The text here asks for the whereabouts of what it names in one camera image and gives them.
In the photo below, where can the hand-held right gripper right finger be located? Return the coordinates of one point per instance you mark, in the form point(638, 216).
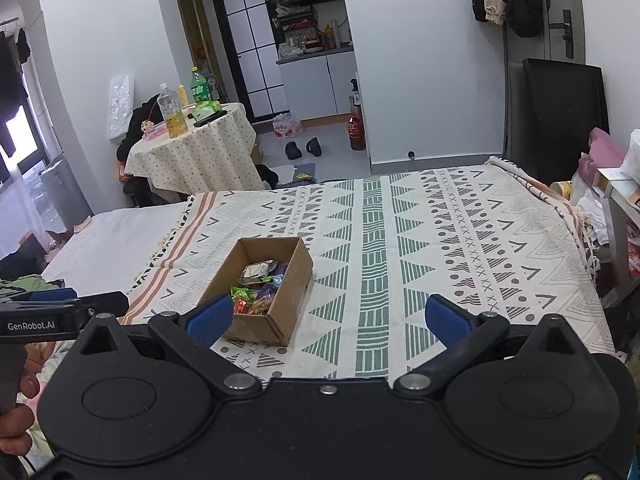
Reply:
point(445, 321)

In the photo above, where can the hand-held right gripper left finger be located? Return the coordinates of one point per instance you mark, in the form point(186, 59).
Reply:
point(212, 316)

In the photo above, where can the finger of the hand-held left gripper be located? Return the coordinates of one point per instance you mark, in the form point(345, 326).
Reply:
point(105, 302)
point(52, 294)

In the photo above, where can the orange snack packet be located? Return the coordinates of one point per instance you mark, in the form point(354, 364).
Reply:
point(241, 305)

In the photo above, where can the green snack packet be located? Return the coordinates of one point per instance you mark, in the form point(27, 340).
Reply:
point(240, 291)

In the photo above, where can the clear peanut snack packet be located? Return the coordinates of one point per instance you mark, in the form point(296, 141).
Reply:
point(260, 307)

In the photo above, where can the purple snack bar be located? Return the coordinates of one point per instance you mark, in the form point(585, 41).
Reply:
point(267, 290)

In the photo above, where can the white cracker packet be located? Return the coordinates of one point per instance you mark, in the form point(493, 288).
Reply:
point(257, 271)

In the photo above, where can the brown cardboard box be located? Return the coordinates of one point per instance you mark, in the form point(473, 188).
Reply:
point(290, 305)

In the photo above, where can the person's left hand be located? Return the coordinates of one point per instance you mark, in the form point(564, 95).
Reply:
point(17, 425)

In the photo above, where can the green cloth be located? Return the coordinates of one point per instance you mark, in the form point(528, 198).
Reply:
point(30, 284)

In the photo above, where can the white bed sheet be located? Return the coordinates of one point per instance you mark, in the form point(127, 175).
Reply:
point(110, 240)

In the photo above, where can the grey appliance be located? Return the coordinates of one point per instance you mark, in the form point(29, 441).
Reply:
point(65, 190)

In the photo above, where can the black bag on floor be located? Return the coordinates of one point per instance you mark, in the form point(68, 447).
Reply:
point(269, 176)

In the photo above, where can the round table with dotted cloth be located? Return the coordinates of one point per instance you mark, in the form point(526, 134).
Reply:
point(200, 155)

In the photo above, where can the grey floor mat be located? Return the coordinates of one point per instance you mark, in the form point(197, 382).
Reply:
point(297, 174)

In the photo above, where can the small cardboard box on floor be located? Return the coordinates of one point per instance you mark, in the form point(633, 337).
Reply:
point(257, 152)

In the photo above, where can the black jacket on chair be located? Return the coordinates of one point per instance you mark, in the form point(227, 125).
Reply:
point(132, 130)

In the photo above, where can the yellow tape roll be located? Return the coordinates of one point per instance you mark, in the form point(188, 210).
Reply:
point(561, 190)

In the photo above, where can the pink box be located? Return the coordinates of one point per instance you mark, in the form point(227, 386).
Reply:
point(155, 130)

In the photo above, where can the white bubble wrap panel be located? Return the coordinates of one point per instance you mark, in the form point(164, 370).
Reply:
point(121, 107)

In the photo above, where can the clear bottle with yellow liquid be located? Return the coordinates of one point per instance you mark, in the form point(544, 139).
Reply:
point(173, 117)

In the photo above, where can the black flat device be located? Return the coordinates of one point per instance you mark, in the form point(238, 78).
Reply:
point(212, 117)

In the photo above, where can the grey metal shelf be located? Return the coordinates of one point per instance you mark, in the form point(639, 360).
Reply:
point(622, 230)

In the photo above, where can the pink pack of water bottles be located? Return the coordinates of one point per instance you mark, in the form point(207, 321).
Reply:
point(287, 126)

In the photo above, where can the green packet on table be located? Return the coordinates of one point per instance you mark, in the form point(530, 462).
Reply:
point(206, 109)

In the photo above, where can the dark red bottle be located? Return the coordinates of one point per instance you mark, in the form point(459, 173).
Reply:
point(356, 132)

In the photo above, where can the small yellow bottle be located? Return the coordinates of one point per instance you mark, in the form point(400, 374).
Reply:
point(183, 96)

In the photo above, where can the small desk fan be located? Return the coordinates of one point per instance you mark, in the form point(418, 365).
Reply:
point(215, 87)

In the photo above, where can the green plastic bottle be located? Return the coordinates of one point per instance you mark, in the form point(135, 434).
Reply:
point(200, 87)

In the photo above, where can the black folded panel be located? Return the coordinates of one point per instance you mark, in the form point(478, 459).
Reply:
point(560, 120)

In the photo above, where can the pink cloth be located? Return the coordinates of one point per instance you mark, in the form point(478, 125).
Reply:
point(602, 150)

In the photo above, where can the black spray bottle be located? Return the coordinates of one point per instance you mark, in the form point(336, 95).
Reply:
point(355, 92)

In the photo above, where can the white plastic bag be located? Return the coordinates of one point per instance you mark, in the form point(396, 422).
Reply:
point(632, 155)

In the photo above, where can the white kitchen cabinet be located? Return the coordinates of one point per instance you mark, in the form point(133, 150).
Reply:
point(320, 85)

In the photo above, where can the black framed sliding door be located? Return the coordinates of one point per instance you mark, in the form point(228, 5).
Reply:
point(250, 50)

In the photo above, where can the kitchen rack with condiments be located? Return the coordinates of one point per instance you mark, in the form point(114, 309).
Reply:
point(310, 30)

